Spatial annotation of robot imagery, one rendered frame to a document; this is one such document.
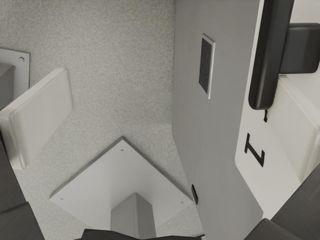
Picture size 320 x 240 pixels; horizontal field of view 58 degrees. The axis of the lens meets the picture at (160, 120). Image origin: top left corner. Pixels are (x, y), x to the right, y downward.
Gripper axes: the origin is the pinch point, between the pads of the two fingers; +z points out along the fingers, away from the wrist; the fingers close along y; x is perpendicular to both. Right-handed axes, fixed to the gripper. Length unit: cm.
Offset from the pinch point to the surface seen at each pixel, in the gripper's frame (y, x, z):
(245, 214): 11.8, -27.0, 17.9
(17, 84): -58, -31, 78
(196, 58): 4, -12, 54
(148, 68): -12, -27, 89
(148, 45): -12, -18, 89
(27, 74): -55, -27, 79
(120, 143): -23, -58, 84
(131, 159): -19, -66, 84
